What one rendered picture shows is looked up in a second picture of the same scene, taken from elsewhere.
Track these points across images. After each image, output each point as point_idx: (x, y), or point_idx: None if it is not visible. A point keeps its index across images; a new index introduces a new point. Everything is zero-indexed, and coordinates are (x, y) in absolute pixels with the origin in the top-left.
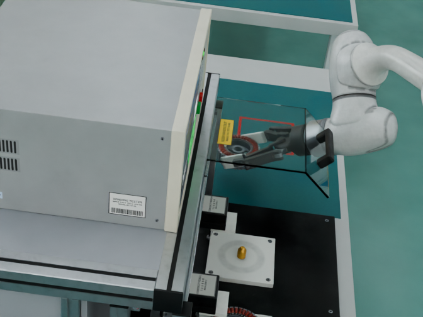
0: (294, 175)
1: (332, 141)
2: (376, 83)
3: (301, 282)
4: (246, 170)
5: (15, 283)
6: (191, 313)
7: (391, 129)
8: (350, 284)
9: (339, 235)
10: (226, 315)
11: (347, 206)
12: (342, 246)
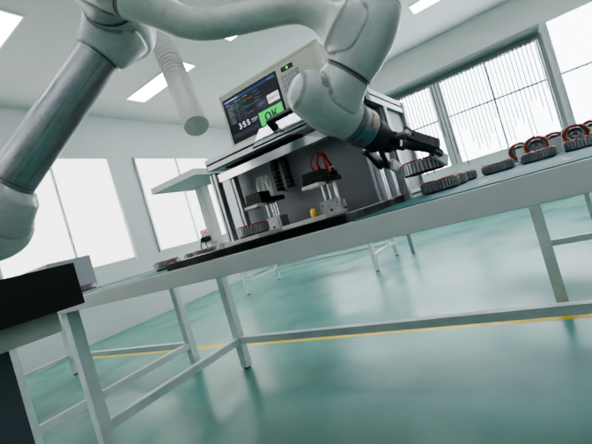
0: (436, 196)
1: (285, 111)
2: (322, 44)
3: (278, 232)
4: (379, 169)
5: None
6: (210, 174)
7: (289, 90)
8: (267, 245)
9: (328, 228)
10: (244, 209)
11: (372, 217)
12: (312, 233)
